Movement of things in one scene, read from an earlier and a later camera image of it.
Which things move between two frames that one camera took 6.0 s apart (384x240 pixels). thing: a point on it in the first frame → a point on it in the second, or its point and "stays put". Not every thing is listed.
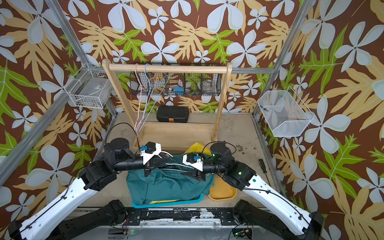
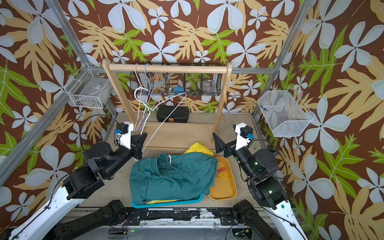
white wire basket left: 89,88 stays put
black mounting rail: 225,216 stays put
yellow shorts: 197,147 stays put
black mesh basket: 176,84 stays put
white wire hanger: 174,164 → 150,110
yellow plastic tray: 220,190 stays put
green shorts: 168,183 stays put
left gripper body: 148,166 → 135,151
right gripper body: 209,169 → 231,149
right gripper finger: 195,174 → 219,143
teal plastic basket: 166,204 stays put
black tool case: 173,113 stays put
